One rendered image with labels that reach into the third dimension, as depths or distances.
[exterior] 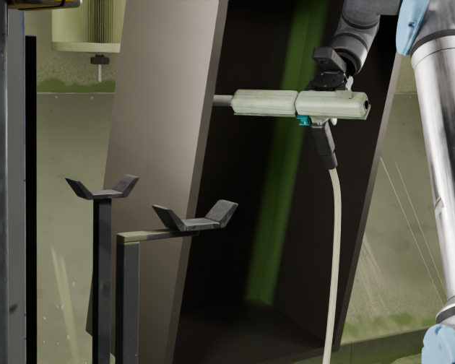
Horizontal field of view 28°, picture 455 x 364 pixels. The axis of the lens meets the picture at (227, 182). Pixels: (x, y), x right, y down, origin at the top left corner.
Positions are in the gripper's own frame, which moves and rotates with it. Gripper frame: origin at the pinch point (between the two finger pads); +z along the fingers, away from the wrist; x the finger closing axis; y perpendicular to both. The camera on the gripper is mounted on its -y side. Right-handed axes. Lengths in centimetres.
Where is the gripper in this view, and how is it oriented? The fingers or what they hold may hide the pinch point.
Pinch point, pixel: (313, 116)
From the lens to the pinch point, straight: 199.1
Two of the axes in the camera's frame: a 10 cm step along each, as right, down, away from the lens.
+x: -8.9, -0.8, 4.5
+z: -3.6, 7.3, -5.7
